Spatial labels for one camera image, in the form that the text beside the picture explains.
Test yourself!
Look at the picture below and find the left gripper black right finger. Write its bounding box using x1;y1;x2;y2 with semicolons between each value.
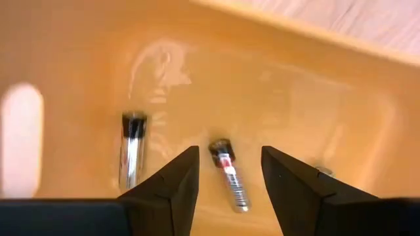
261;146;420;236

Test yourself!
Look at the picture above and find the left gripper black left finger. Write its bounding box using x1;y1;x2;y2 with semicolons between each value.
0;146;200;236

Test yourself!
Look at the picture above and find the silver Energizer AAA battery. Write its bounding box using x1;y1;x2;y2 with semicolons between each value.
208;139;252;214
314;165;336;178
118;111;148;193

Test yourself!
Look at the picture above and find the yellow plastic bin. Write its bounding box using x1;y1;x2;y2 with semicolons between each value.
0;0;420;236

